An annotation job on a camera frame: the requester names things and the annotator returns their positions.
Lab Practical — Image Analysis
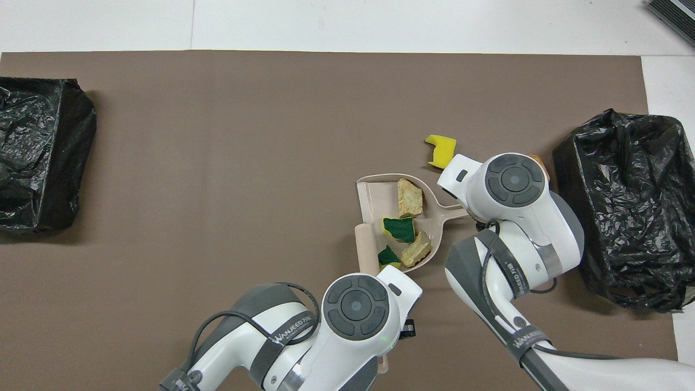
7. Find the pale toy toast piece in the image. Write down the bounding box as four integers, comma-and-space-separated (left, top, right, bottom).
397, 178, 425, 218

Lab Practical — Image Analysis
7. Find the large green yellow sponge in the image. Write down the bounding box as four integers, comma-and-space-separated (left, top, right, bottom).
382, 217, 417, 243

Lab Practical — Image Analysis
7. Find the beige plastic dustpan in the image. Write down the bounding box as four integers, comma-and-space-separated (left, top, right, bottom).
356, 174, 470, 273

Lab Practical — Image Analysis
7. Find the dark grey ribbed panel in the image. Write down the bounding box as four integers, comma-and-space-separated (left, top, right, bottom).
646, 0, 695, 33

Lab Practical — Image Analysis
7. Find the brown table mat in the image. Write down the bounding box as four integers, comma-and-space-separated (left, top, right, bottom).
0, 51, 679, 391

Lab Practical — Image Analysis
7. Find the black bag lined bin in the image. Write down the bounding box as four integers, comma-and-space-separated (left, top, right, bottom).
553, 109, 695, 314
0, 77, 97, 234

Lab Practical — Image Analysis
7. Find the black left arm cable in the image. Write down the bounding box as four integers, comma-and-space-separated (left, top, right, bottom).
185, 281, 322, 375

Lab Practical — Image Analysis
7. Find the small green yellow sponge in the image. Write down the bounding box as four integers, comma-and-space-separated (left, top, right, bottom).
377, 245, 402, 270

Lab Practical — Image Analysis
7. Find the all yellow sponge piece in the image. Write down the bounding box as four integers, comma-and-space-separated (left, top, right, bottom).
425, 135, 457, 170

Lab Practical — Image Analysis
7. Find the striped toy croissant piece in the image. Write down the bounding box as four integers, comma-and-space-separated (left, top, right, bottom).
401, 231, 433, 268

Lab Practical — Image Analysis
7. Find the beige hand brush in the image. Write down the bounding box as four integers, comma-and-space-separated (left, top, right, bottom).
355, 223, 389, 375

